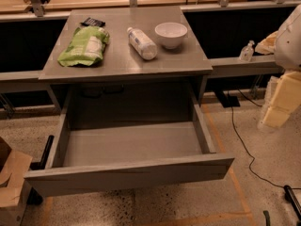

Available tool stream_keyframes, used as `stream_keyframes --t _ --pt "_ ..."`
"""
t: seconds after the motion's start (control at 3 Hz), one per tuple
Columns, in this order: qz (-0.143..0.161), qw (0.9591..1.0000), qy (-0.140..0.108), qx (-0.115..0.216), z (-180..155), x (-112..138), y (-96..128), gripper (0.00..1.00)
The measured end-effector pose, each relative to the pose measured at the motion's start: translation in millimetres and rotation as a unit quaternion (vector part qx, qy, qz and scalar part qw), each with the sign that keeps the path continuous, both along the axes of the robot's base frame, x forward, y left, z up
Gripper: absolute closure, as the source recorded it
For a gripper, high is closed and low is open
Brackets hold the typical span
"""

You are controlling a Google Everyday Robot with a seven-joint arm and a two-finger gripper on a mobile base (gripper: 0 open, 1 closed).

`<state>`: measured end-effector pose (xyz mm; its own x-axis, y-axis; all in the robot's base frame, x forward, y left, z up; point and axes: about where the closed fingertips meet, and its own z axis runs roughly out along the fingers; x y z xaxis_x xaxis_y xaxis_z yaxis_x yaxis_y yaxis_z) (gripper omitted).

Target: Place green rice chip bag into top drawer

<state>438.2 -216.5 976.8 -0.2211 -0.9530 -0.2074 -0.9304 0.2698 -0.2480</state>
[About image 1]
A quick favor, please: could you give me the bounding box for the black bar on floor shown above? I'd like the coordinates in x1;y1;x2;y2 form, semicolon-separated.
284;186;301;220

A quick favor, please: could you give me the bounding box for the grey cabinet with top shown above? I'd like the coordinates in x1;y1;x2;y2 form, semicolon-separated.
40;7;213;109

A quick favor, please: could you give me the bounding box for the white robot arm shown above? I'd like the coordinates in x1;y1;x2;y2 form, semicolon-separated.
258;5;301;131

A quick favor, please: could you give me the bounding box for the clear sanitizer pump bottle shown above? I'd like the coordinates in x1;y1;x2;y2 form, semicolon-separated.
239;40;255;62

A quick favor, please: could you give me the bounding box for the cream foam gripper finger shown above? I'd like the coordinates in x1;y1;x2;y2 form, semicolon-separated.
258;71;301;130

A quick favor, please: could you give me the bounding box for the open grey top drawer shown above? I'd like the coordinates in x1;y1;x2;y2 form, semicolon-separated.
25;87;233;196

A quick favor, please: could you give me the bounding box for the brown cardboard box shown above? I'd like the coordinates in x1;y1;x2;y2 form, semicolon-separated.
0;137;32;226

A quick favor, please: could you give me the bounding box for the green rice chip bag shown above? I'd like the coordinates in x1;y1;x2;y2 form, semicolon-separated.
57;26;110;67

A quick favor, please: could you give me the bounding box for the small black snack packet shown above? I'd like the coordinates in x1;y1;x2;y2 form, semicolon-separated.
81;17;105;27

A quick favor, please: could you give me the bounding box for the white ceramic bowl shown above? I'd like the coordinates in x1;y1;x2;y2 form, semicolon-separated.
155;23;188;49

